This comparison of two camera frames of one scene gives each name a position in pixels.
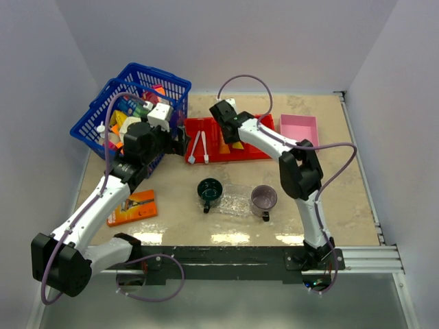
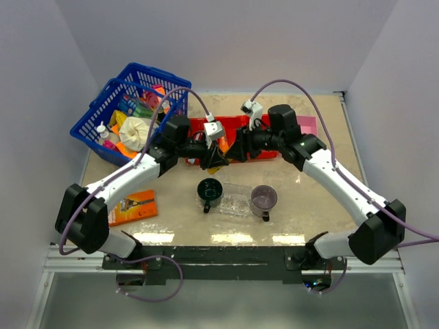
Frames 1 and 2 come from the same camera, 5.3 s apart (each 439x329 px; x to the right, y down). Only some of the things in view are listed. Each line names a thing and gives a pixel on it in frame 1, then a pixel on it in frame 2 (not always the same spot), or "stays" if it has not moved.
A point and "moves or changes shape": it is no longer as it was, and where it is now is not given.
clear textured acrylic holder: x=236 y=200 stays
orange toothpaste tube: x=223 y=147 stays
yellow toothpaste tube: x=237 y=144 moves or changes shape
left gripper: x=176 y=147 → x=212 y=157
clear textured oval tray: x=234 y=199 stays
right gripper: x=229 y=140 → x=245 y=143
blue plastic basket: x=136 y=113 stays
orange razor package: x=136 y=207 stays
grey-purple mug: x=263 y=198 stays
